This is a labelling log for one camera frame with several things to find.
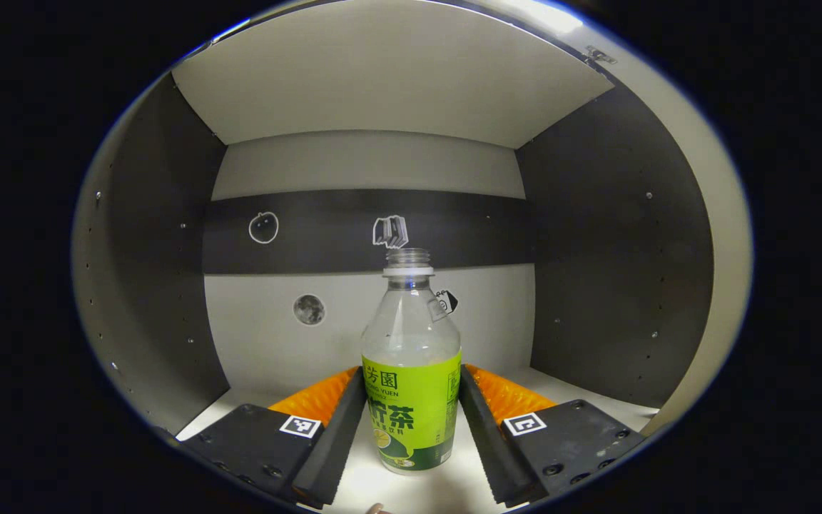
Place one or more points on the green label plastic bottle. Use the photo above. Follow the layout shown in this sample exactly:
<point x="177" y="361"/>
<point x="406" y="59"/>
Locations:
<point x="411" y="400"/>

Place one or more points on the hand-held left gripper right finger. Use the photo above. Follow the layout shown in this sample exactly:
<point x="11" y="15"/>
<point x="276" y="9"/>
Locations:
<point x="493" y="442"/>

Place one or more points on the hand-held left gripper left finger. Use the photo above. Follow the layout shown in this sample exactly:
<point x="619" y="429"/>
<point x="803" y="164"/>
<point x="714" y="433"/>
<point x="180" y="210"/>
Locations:
<point x="325" y="442"/>

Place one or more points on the white and grey cabinet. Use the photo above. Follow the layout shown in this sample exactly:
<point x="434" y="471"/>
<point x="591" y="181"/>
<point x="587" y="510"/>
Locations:
<point x="382" y="86"/>

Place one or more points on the white cabinet door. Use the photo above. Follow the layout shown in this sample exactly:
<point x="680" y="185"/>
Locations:
<point x="728" y="250"/>

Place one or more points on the large ceiling light panel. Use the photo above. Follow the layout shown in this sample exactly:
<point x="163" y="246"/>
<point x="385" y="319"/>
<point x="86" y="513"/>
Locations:
<point x="550" y="14"/>

